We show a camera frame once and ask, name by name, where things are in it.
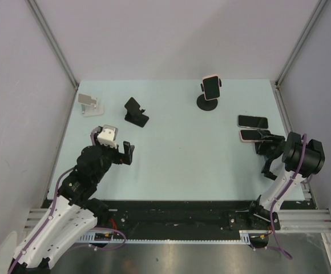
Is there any white slotted cable duct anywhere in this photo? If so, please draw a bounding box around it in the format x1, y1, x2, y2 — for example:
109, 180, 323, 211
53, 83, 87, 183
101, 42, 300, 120
76, 232, 251, 245

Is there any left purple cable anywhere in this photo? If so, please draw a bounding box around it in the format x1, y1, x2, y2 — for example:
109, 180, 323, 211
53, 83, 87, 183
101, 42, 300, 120
7, 125, 127, 273

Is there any dark blue phone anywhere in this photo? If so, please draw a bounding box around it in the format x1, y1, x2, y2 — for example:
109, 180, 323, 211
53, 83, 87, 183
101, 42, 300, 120
237, 115, 269, 129

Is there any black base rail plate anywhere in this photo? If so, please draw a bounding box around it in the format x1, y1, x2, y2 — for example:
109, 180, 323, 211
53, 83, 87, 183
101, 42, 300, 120
98, 200, 280, 232

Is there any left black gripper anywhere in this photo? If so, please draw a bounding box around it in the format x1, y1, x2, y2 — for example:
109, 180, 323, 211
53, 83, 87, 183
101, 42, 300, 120
92, 132, 134, 183

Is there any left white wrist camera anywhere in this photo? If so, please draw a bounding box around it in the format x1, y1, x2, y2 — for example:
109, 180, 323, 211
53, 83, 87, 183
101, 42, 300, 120
97, 125, 118, 148

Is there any pink phone on round stand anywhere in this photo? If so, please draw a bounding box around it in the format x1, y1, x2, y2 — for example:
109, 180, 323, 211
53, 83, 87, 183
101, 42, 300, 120
202, 74, 221, 100

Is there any pink phone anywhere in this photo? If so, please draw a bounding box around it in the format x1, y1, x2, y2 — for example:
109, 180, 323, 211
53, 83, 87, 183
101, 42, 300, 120
202, 74, 221, 100
239, 130, 264, 143

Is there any black round-base phone stand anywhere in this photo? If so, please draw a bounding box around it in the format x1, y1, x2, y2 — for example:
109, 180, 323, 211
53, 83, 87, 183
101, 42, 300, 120
196, 84, 218, 111

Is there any silver phone stand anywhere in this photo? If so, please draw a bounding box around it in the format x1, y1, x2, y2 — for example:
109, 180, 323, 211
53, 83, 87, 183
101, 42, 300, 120
78, 93, 104, 117

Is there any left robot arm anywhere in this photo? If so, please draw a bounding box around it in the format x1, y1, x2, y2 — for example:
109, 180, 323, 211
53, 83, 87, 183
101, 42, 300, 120
8, 142, 135, 273

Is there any black folding phone stand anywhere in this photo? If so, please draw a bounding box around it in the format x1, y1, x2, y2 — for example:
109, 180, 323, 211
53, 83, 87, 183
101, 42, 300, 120
124, 97, 149, 128

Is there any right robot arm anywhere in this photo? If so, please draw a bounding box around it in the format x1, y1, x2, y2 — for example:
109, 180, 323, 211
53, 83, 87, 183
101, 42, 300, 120
246, 130, 325, 229

